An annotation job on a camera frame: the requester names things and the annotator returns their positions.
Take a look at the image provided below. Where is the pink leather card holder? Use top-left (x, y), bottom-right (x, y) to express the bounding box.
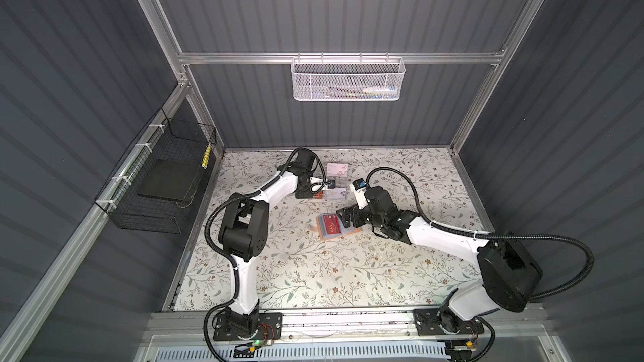
top-left (316, 213), bottom-right (362, 241)

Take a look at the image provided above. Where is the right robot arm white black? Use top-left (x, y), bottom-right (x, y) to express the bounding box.
top-left (336, 186), bottom-right (543, 328)

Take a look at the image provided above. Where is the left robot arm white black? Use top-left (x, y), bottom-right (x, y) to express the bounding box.
top-left (205, 147), bottom-right (334, 331)

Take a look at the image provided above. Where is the pink card in organizer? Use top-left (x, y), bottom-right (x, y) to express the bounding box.
top-left (326, 163), bottom-right (349, 177)

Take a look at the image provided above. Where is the clear acrylic card organizer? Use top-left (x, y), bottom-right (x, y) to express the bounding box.
top-left (323, 173), bottom-right (350, 203)

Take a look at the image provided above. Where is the yellow tag on basket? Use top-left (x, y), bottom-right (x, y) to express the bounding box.
top-left (201, 143), bottom-right (212, 169)

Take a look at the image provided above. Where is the white tube in basket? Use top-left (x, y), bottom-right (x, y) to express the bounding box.
top-left (362, 85), bottom-right (399, 100)

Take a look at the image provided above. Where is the black pad in basket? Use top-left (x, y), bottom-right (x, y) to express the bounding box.
top-left (137, 159), bottom-right (196, 201)

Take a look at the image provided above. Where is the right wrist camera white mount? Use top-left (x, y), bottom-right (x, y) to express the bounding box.
top-left (352, 179), bottom-right (367, 209)

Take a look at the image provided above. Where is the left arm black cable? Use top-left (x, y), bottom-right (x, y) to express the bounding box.
top-left (202, 146), bottom-right (328, 362)

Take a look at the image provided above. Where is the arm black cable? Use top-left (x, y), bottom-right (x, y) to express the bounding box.
top-left (366, 166), bottom-right (595, 301)
top-left (202, 146), bottom-right (328, 362)

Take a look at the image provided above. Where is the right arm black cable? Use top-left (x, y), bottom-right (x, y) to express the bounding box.
top-left (366, 166), bottom-right (595, 301)

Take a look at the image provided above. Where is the white wire mesh basket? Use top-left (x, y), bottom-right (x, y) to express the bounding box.
top-left (290, 56), bottom-right (406, 102)

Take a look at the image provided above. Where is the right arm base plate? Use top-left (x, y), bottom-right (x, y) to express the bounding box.
top-left (412, 307), bottom-right (486, 336)

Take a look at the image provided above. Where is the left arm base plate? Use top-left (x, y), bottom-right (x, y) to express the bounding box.
top-left (211, 312), bottom-right (283, 341)

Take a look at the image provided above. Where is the black wire mesh basket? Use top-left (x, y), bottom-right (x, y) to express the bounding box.
top-left (95, 112), bottom-right (217, 234)

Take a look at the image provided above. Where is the white perforated cable duct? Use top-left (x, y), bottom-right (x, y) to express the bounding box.
top-left (153, 340), bottom-right (449, 362)

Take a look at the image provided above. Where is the aluminium front rail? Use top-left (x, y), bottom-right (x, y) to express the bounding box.
top-left (142, 303), bottom-right (549, 345)

